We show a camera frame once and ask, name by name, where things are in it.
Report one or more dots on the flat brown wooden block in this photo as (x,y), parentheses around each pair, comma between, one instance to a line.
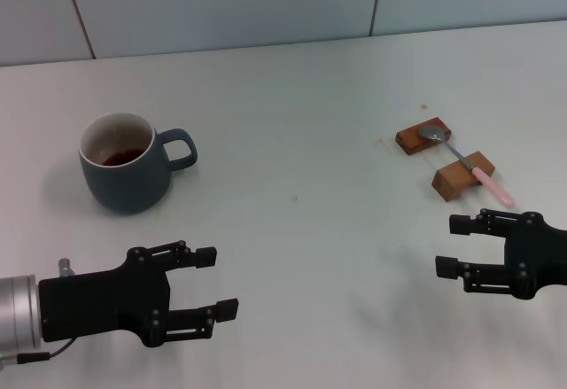
(409,141)

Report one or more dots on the silver left connector stub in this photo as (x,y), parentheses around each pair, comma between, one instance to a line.
(66,266)

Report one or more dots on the notched brown wooden block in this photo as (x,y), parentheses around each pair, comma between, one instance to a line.
(452,181)

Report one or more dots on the dark brown tea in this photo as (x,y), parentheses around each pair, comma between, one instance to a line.
(121,157)

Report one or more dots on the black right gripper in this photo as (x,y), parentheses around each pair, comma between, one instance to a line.
(542,256)

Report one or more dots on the grey ceramic mug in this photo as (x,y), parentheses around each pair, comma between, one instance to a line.
(128,187)

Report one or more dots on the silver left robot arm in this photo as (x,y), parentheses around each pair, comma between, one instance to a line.
(20,313)

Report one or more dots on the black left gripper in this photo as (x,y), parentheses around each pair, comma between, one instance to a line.
(102,302)

